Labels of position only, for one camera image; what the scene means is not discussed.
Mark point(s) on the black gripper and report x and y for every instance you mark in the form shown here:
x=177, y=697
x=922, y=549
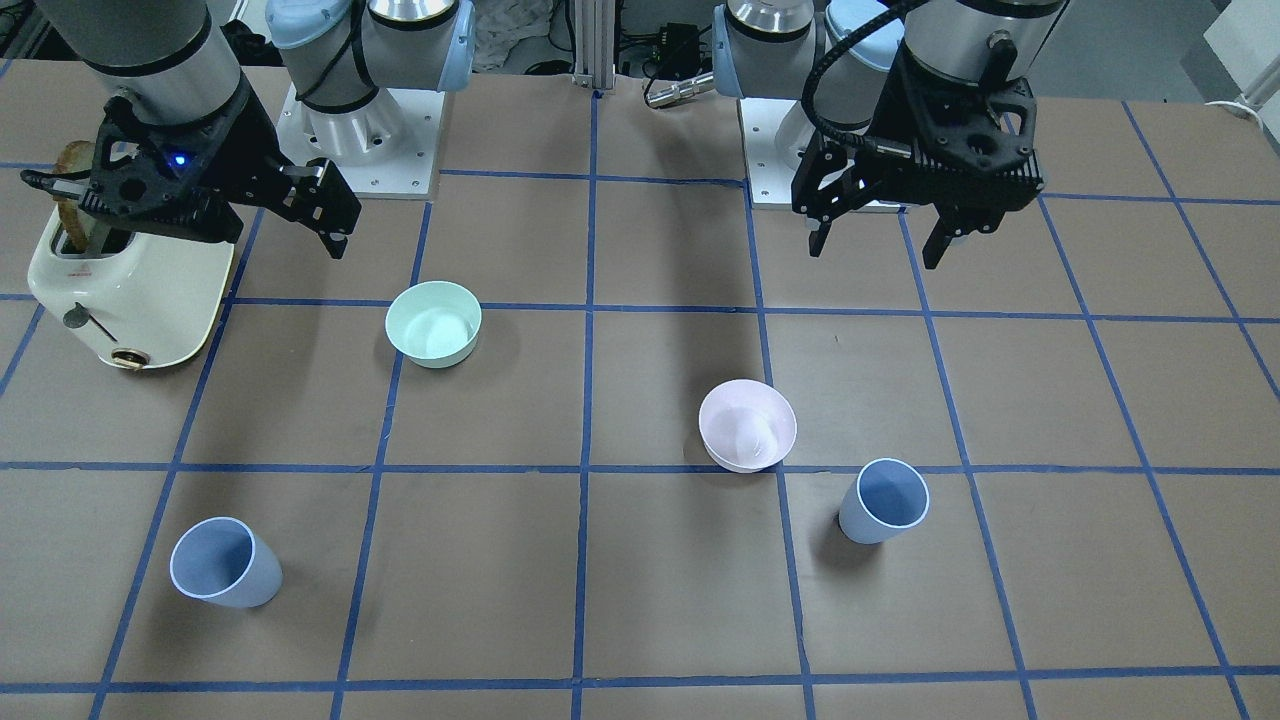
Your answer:
x=886, y=108
x=243, y=135

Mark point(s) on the blue cup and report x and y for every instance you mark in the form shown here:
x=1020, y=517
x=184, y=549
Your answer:
x=888, y=497
x=223, y=562

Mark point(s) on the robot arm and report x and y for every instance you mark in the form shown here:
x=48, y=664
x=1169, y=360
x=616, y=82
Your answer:
x=771, y=49
x=181, y=66

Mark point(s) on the mint green bowl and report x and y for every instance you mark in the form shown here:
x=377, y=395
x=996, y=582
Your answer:
x=435, y=324

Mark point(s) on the cream white toaster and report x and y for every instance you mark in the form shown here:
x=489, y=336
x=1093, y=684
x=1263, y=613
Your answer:
x=139, y=301

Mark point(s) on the pink bowl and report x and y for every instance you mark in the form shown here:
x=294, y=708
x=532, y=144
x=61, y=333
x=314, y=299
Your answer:
x=746, y=425

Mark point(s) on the aluminium frame post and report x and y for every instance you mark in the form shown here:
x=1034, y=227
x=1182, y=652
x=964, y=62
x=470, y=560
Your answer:
x=594, y=42

